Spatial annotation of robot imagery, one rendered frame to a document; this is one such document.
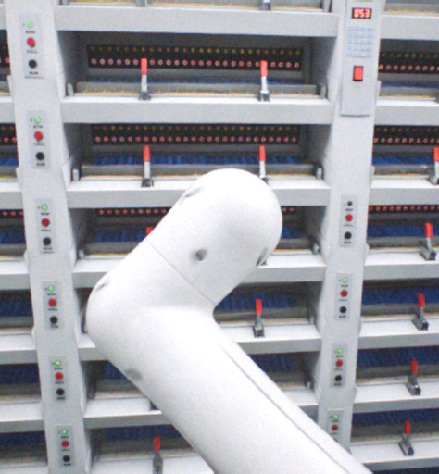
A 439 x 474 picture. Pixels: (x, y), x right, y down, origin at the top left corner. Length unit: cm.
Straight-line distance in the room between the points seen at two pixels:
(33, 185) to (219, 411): 74
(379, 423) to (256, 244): 109
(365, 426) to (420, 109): 89
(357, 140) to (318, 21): 27
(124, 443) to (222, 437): 94
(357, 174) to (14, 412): 103
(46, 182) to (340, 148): 67
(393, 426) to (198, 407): 110
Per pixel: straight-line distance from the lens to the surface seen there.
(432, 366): 138
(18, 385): 126
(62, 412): 118
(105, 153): 112
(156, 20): 99
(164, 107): 96
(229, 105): 96
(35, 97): 100
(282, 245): 107
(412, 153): 128
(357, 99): 103
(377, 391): 128
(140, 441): 130
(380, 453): 139
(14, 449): 137
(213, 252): 38
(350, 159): 103
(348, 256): 106
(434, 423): 149
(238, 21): 100
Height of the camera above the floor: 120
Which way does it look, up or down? 12 degrees down
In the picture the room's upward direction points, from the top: straight up
